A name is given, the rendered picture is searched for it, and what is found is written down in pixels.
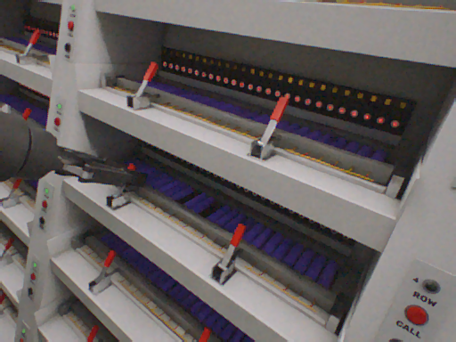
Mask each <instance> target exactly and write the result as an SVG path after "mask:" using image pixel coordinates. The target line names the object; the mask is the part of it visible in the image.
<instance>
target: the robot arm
mask: <svg viewBox="0 0 456 342"><path fill-rule="evenodd" d="M10 108H11V106H9V105H6V104H5V105H4V106H3V107H2V109H1V108H0V183H2V182H4V181H6V180H9V179H10V178H18V179H23V180H40V179H42V178H43V177H44V176H46V175H47V174H48V173H50V172H52V171H55V172H54V173H55V174H56V175H64V176H66V175H72V176H75V177H78V179H77V180H78V181H79V182H80V183H102V184H107V185H113V186H116V187H124V185H125V184H126V185H131V186H134V187H143V185H144V183H145V182H146V179H147V176H148V175H147V174H146V173H143V172H140V171H136V169H137V168H135V170H131V169H128V167H129V165H126V164H119V163H117V162H115V161H111V160H109V157H107V156H103V157H102V159H99V157H98V156H95V155H91V154H89V153H85V152H81V151H76V150H73V149H71V148H65V147H64V146H62V145H59V144H57V142H56V140H55V136H53V134H52V133H51V132H48V131H45V130H44V129H41V128H38V127H33V126H29V125H28V124H27V121H26V120H25V119H24V118H22V117H21V116H19V115H14V114H12V112H11V111H10V110H11V109H10ZM108 160H109V161H108ZM107 161H108V163H107Z"/></svg>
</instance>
